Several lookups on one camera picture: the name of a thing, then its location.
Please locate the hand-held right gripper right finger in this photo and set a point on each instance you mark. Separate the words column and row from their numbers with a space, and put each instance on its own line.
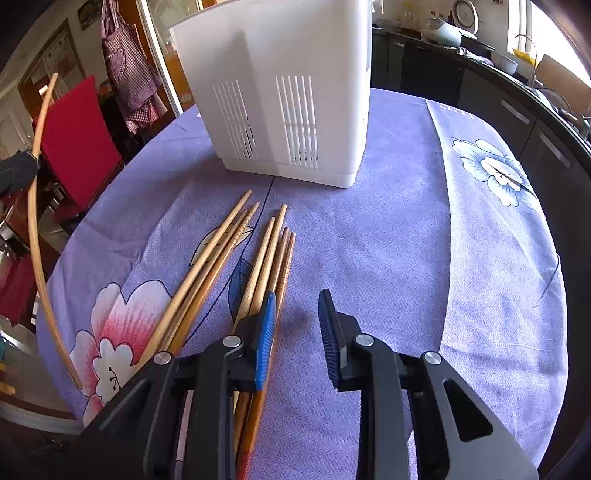
column 328, row 337

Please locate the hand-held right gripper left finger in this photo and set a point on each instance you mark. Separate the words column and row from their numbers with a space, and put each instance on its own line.
column 265, row 341

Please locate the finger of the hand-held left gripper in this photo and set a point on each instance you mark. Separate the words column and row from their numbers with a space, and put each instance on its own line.
column 16, row 173

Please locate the bunch of wooden chopsticks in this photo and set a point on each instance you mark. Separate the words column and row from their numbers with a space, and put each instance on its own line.
column 281, row 272

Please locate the light bamboo chopstick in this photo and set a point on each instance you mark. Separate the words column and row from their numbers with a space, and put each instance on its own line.
column 41, row 281

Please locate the white plastic utensil holder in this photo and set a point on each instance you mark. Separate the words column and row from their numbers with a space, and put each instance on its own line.
column 277, row 46

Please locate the red chair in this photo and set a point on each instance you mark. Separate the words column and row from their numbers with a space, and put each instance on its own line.
column 78, row 138

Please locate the purple floral tablecloth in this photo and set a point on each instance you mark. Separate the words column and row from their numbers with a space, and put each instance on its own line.
column 392, row 277

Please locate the red cloth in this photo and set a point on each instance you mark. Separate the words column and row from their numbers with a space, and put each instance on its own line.
column 16, row 286

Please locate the checkered apron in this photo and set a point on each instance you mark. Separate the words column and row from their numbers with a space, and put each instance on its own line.
column 127, row 64

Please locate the sliding glass door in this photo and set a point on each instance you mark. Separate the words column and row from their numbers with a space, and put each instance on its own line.
column 159, row 60

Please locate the kitchen base cabinets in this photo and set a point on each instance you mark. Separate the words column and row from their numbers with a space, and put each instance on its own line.
column 485, row 101

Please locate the crumpled dish cloth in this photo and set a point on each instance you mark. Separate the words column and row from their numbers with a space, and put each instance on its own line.
column 473, row 54

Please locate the grey metal pot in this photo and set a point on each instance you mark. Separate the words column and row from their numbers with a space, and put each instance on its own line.
column 503, row 62

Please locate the kitchen faucet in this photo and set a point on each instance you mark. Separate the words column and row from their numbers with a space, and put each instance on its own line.
column 534, row 64

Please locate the cardboard sheet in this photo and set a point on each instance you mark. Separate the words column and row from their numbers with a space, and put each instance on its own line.
column 561, row 74

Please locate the kitchen window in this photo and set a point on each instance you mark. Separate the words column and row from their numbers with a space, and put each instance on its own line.
column 519, row 27

